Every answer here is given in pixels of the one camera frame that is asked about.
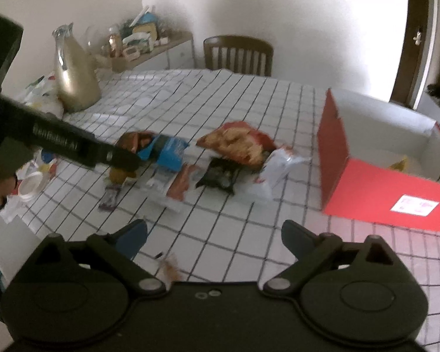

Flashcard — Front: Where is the small purple snack packet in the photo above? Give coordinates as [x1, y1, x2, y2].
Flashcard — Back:
[98, 186, 121, 211]

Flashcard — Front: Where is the red cardboard box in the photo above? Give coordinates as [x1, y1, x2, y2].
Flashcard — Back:
[317, 88, 440, 232]

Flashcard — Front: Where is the clear wrapped snack bar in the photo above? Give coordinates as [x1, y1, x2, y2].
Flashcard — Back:
[145, 167, 180, 196]

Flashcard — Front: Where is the white wooden sideboard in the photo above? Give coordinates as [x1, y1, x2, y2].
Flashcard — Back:
[95, 31, 195, 74]

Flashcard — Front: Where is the copper jar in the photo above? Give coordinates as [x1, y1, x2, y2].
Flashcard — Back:
[108, 26, 124, 58]

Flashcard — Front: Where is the brown door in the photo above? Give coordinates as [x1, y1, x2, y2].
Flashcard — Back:
[389, 0, 440, 109]

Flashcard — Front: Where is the white sheet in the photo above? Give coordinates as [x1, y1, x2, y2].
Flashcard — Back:
[0, 213, 41, 283]

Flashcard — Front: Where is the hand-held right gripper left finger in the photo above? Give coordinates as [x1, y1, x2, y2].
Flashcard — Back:
[33, 219, 167, 296]

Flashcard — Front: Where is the black snack packet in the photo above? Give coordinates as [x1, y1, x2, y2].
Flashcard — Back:
[195, 157, 243, 195]

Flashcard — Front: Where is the wooden chair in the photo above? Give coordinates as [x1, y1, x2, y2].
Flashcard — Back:
[203, 35, 274, 77]

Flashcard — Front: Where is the red chip bag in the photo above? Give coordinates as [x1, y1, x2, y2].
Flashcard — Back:
[196, 121, 277, 172]

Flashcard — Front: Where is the colourful small packet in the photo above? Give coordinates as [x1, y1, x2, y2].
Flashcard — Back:
[33, 148, 59, 177]

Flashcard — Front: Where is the white and red snack packet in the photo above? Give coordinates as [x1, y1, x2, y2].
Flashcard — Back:
[244, 146, 312, 202]

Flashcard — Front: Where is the brown orange snack packet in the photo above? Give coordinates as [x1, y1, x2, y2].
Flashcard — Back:
[117, 131, 158, 155]

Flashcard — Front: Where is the blue snack packet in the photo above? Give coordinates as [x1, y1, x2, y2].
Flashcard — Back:
[137, 135, 190, 173]

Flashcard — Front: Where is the golden vase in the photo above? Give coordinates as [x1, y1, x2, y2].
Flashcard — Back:
[52, 23, 102, 114]

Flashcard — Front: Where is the printed plastic bag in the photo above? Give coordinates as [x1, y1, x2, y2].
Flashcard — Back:
[16, 73, 65, 118]

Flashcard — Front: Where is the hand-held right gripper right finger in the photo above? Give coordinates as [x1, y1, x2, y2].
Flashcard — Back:
[262, 220, 404, 296]

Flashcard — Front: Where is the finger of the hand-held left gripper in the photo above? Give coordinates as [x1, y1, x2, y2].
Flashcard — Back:
[95, 143, 142, 171]

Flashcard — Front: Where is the small torn snack wrapper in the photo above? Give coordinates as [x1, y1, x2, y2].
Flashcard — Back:
[158, 253, 182, 283]

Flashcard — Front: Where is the orange sausage packet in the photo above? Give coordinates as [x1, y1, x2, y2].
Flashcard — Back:
[167, 164, 200, 202]

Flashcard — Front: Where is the clear glass vase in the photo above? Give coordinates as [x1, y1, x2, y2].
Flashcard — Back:
[84, 26, 100, 55]

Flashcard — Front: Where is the yellow brown snack packet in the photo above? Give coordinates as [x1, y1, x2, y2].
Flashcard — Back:
[108, 167, 138, 185]

